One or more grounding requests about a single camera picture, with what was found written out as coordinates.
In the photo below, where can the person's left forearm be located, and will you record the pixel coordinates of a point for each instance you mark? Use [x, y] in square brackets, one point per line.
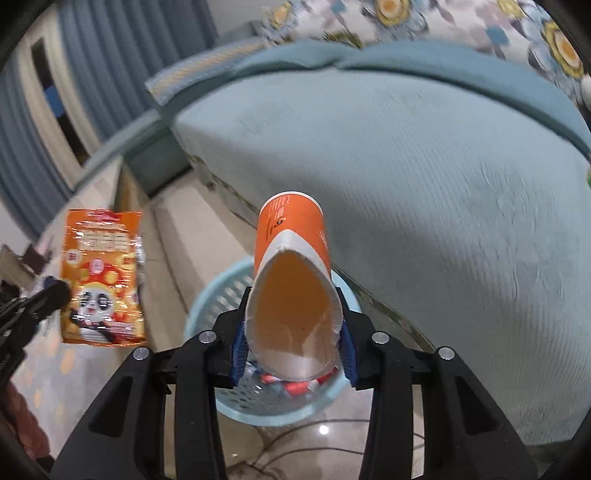
[23, 424]

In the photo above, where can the orange panda snack packet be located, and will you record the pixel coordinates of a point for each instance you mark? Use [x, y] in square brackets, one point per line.
[101, 258]

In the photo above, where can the blue curtain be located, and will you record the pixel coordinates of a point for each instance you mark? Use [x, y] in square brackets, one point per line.
[23, 161]
[129, 60]

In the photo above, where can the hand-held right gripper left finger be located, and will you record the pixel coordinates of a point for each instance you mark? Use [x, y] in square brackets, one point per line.
[238, 353]

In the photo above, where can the light blue plastic basket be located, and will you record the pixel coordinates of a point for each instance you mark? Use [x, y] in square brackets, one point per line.
[277, 413]

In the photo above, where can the white coffee table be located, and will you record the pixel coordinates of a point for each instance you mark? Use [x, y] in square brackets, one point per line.
[104, 194]

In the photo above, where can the orange paper cup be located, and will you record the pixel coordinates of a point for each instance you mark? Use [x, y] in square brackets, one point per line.
[295, 230]

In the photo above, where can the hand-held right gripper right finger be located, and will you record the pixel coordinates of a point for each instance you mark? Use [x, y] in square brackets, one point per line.
[347, 357]

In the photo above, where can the blue striped armrest cover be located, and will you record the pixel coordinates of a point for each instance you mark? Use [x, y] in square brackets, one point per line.
[207, 69]

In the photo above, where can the floral cushion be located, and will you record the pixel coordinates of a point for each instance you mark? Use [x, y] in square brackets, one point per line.
[554, 50]
[415, 18]

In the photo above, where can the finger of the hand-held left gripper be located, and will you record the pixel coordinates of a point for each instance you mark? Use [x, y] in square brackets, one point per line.
[51, 295]

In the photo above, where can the red paper cup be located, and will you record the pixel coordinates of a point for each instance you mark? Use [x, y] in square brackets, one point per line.
[298, 389]

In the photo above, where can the blue sofa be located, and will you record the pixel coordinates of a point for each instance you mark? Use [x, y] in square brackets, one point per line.
[392, 230]

